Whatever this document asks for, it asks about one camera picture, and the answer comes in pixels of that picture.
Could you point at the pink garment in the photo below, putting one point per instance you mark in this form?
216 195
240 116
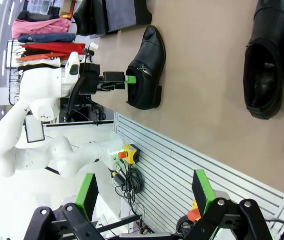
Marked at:
39 27

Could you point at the black metal shoe stand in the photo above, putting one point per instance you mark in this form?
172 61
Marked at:
121 15

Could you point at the yellow red emergency stop button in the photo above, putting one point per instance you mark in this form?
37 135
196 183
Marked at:
131 153
194 215

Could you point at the orange red garment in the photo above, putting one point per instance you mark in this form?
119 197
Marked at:
37 57

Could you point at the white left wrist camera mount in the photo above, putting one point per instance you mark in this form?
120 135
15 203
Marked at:
93 47

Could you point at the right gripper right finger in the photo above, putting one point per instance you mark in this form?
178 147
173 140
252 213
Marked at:
204 192

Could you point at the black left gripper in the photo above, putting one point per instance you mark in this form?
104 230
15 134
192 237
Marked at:
90 80

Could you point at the white tablet screen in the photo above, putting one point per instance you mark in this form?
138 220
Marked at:
34 128

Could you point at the dark blue garment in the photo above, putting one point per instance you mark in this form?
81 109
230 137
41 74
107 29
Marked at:
47 38

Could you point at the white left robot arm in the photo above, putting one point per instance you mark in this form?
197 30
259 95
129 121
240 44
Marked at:
42 85

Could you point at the black garment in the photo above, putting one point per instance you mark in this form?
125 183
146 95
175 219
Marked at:
37 16

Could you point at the white garment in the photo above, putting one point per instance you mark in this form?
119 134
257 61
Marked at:
39 63

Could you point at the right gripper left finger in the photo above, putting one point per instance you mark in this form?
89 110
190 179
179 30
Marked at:
86 197

